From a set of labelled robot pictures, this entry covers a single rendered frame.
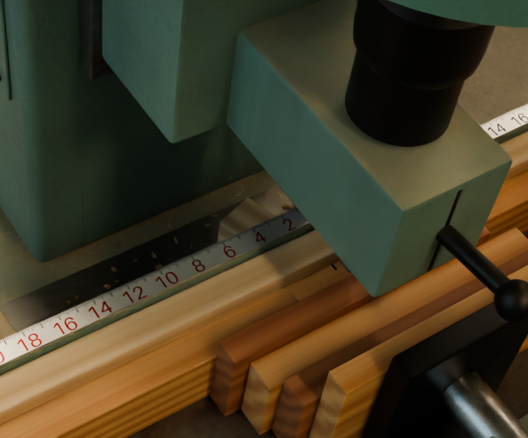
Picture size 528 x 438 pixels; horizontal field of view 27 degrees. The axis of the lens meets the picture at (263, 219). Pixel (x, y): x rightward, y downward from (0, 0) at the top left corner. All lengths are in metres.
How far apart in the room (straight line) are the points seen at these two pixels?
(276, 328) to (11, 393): 0.14
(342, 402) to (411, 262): 0.08
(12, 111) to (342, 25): 0.23
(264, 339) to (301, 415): 0.04
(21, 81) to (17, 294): 0.18
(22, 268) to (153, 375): 0.24
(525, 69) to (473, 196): 1.75
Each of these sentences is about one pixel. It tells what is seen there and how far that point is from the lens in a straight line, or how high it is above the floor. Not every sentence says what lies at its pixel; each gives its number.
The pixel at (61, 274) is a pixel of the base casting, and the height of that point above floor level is 0.80.
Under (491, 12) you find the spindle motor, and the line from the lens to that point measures 0.38.
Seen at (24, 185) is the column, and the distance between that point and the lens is 0.73.
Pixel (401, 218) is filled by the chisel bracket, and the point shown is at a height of 1.06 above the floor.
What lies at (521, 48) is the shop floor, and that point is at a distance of 2.32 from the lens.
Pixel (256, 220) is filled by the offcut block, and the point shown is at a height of 0.83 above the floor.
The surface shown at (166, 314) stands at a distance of 0.58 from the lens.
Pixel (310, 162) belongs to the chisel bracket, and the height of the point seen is 1.04.
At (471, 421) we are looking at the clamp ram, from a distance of 0.57.
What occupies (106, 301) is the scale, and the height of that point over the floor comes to 0.96.
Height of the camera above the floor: 1.43
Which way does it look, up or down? 50 degrees down
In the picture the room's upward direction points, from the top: 11 degrees clockwise
